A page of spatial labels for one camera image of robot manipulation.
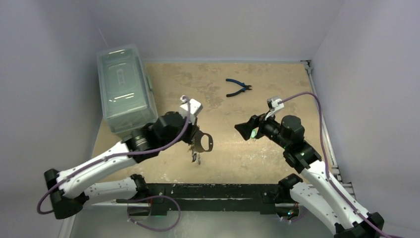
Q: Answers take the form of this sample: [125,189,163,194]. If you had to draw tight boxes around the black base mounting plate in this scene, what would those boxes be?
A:
[135,183,296,216]

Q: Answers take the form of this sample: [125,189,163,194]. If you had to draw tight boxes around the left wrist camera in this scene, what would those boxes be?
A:
[178,95,203,124]

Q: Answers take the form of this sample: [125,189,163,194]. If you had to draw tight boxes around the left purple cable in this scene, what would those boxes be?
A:
[37,96,192,231]

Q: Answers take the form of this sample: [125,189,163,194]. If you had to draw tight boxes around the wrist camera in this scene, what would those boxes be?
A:
[178,95,203,124]
[264,96,284,120]

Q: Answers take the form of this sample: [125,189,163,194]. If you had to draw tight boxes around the metal keyring plate with keys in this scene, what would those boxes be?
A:
[189,130,214,165]

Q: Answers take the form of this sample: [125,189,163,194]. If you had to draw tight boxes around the translucent plastic storage box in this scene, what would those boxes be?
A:
[97,44,158,134]

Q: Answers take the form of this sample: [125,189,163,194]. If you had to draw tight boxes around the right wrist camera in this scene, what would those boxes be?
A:
[264,96,284,120]

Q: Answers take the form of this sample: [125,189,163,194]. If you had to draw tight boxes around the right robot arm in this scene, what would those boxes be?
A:
[234,115,384,238]

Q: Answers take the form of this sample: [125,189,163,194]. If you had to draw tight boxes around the green tagged key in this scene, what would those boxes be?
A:
[251,128,258,139]

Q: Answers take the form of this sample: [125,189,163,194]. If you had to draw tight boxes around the blue handled pliers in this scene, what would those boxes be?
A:
[225,78,253,98]

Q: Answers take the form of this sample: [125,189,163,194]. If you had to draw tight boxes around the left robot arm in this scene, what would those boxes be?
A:
[37,112,199,220]

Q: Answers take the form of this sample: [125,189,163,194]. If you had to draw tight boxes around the right side aluminium rail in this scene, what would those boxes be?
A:
[301,59,341,175]

